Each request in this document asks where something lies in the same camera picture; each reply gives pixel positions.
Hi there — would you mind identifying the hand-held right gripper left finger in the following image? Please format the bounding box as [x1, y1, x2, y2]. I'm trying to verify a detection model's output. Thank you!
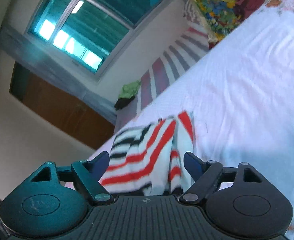
[30, 151, 114, 203]

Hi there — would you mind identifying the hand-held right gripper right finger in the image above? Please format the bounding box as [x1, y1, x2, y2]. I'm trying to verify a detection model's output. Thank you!
[179, 151, 264, 202]

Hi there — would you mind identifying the red black white striped garment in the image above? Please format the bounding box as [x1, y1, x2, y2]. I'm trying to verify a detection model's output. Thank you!
[98, 110, 196, 197]

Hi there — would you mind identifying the black cloth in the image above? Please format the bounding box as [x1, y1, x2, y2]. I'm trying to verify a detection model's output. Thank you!
[114, 96, 135, 111]

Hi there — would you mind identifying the brown wooden door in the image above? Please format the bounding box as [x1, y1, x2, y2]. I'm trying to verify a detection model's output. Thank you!
[9, 62, 116, 151]

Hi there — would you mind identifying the green cloth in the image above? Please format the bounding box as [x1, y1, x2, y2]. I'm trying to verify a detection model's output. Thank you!
[119, 80, 142, 99]

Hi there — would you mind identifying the red grey striped blanket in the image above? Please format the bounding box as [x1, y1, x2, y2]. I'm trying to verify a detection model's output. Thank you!
[135, 0, 240, 112]

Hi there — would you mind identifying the teal glass window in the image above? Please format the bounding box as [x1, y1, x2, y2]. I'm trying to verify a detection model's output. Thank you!
[24, 0, 175, 81]

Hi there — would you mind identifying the colourful patterned pillow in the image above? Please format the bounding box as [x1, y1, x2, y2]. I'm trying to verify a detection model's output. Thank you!
[189, 0, 245, 42]

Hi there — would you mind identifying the maroon cloth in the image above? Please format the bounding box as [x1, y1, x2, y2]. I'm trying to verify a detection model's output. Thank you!
[234, 0, 270, 22]

